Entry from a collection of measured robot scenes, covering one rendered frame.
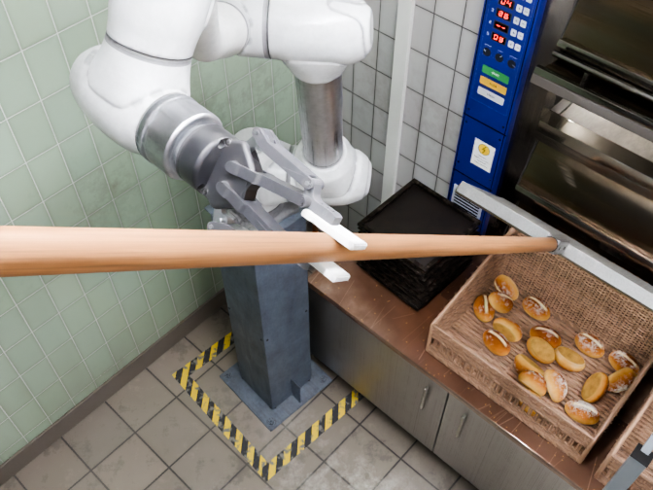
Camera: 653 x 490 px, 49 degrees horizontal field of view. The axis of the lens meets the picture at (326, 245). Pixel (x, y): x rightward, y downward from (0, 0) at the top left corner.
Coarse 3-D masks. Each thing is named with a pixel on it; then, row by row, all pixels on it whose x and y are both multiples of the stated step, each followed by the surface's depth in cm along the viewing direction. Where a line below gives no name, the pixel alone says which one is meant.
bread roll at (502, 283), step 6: (498, 276) 236; (504, 276) 234; (498, 282) 234; (504, 282) 233; (510, 282) 233; (498, 288) 233; (504, 288) 232; (510, 288) 232; (516, 288) 232; (510, 294) 231; (516, 294) 232
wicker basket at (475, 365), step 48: (480, 288) 232; (528, 288) 235; (576, 288) 223; (432, 336) 216; (480, 336) 227; (528, 336) 227; (624, 336) 219; (480, 384) 214; (576, 384) 216; (576, 432) 193
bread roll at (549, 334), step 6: (534, 330) 223; (540, 330) 222; (546, 330) 222; (552, 330) 222; (540, 336) 222; (546, 336) 221; (552, 336) 221; (558, 336) 221; (552, 342) 221; (558, 342) 221
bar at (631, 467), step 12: (456, 192) 189; (516, 228) 180; (576, 264) 173; (612, 288) 169; (636, 300) 166; (648, 444) 164; (636, 456) 164; (648, 456) 164; (624, 468) 169; (636, 468) 165; (612, 480) 175; (624, 480) 172
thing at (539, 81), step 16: (560, 64) 184; (592, 64) 187; (544, 80) 177; (576, 80) 179; (592, 80) 180; (624, 80) 183; (560, 96) 176; (576, 96) 173; (608, 96) 174; (624, 96) 176; (592, 112) 172; (608, 112) 169; (640, 112) 171; (640, 128) 166
